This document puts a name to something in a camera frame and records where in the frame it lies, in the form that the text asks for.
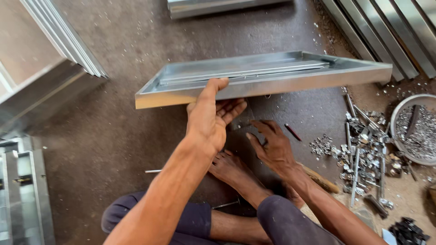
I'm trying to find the wooden hammer handle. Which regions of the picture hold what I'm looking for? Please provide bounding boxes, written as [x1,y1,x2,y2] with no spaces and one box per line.
[300,164,340,194]

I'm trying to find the stack of metal channel profiles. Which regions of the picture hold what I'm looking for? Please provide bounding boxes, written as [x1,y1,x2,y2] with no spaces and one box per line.
[320,0,436,82]

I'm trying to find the sheet metal duct section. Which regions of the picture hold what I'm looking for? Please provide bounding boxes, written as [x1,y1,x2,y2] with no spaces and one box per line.
[167,0,293,20]

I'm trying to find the person's foot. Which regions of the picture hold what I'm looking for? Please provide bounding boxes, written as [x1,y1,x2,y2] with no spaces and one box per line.
[208,150,273,208]

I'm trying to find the sheet metal box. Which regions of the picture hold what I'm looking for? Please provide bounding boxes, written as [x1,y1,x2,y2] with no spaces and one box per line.
[0,0,106,137]

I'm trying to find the person's left hand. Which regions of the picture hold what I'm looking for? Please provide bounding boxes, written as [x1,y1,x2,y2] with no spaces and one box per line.
[186,78,248,154]

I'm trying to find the galvanized sheet metal tray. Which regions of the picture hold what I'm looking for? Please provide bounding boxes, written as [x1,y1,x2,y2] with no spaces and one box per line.
[135,51,393,110]

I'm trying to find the person's dark trousers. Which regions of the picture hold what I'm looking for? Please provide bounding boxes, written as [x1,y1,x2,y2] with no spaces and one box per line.
[101,191,344,245]

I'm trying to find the bowl of metal rivets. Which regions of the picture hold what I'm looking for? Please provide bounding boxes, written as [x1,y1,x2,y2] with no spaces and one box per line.
[390,94,436,167]

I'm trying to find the heap of metal scrap pieces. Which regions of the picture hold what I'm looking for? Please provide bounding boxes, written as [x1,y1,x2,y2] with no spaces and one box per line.
[309,93,418,220]

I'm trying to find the metal frame assembly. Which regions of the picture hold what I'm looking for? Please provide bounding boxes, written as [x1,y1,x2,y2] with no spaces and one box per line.
[0,136,57,245]

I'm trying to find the red pencil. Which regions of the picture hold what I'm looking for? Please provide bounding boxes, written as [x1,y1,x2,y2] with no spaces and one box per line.
[285,123,302,142]

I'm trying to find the metal rod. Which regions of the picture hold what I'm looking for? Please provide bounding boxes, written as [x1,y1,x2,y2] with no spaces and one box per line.
[212,200,241,210]

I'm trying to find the pile of black metal clips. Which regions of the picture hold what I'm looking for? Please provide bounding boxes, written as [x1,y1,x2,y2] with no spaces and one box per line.
[388,217,430,245]

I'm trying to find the stack of metal sheets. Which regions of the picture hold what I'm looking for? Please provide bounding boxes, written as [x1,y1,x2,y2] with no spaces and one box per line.
[19,0,109,79]

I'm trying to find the person's right hand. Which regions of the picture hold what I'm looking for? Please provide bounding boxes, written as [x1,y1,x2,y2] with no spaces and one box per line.
[246,120,300,178]

